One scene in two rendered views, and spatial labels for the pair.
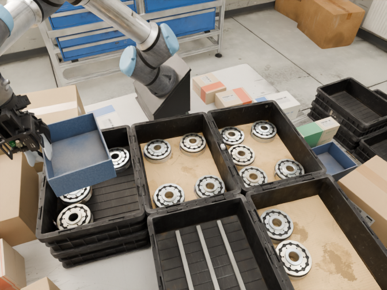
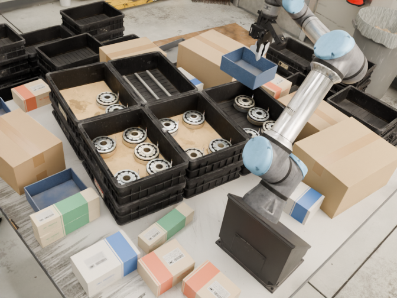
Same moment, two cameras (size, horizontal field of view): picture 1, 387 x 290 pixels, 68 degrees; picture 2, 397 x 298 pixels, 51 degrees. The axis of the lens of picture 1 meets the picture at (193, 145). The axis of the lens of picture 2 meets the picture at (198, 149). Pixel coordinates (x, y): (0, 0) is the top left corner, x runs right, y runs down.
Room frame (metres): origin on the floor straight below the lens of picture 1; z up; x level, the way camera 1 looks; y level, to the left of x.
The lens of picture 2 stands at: (1.93, -0.48, 2.02)
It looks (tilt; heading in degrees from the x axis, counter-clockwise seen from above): 42 degrees down; 157
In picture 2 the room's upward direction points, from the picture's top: 9 degrees clockwise
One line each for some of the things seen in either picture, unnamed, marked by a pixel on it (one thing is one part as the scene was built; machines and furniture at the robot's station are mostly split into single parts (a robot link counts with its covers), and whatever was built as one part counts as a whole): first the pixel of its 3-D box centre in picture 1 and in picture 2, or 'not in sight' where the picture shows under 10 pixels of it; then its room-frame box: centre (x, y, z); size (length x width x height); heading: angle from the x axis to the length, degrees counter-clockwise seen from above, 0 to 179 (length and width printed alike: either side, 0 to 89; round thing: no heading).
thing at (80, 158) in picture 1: (76, 151); (248, 67); (0.51, 0.31, 1.10); 0.20 x 0.15 x 0.07; 26
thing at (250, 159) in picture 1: (241, 154); (146, 151); (0.71, -0.18, 0.86); 0.10 x 0.10 x 0.01
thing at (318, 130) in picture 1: (311, 132); (66, 210); (0.90, -0.52, 0.79); 0.24 x 0.06 x 0.06; 113
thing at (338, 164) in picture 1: (323, 164); (57, 194); (0.77, -0.55, 0.74); 0.20 x 0.15 x 0.07; 113
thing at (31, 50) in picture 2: not in sight; (48, 59); (-0.98, -0.55, 0.31); 0.40 x 0.30 x 0.34; 116
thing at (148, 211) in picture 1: (180, 156); (195, 125); (0.65, 0.04, 0.92); 0.40 x 0.30 x 0.02; 15
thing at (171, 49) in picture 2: not in sight; (178, 53); (-0.27, 0.23, 0.73); 0.27 x 0.20 x 0.05; 118
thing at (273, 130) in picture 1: (264, 129); (126, 179); (0.85, -0.29, 0.86); 0.10 x 0.10 x 0.01
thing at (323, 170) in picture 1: (260, 140); (132, 145); (0.73, -0.25, 0.92); 0.40 x 0.30 x 0.02; 15
